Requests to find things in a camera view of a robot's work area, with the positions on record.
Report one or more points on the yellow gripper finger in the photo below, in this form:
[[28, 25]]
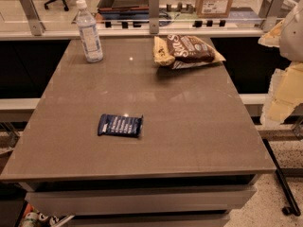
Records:
[[284, 95], [271, 38]]

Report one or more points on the brown chip bag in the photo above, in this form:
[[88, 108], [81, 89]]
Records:
[[183, 51]]

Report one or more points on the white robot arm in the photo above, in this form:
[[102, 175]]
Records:
[[291, 38]]

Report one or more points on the cardboard box with label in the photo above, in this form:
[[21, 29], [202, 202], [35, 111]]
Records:
[[213, 8]]

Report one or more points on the grey table drawer unit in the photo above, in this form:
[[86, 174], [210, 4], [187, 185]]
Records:
[[206, 206]]

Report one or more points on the grey tray bin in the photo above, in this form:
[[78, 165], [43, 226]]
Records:
[[124, 0]]

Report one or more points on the dark blue snack bar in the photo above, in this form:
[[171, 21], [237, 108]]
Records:
[[119, 125]]

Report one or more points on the clear plastic water bottle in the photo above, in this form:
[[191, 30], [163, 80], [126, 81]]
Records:
[[87, 26]]

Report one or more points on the cans under table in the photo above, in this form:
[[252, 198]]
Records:
[[33, 218]]

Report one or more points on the right metal glass bracket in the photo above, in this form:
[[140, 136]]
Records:
[[268, 12]]

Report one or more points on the metal glass bracket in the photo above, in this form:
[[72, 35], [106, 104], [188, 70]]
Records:
[[154, 16], [268, 12], [36, 26]]

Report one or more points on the black floor rail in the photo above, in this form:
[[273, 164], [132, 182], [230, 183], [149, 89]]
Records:
[[292, 208]]

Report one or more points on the middle metal glass bracket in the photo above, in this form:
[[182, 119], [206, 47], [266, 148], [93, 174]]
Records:
[[154, 16]]

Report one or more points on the left metal glass bracket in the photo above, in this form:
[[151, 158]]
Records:
[[36, 26]]

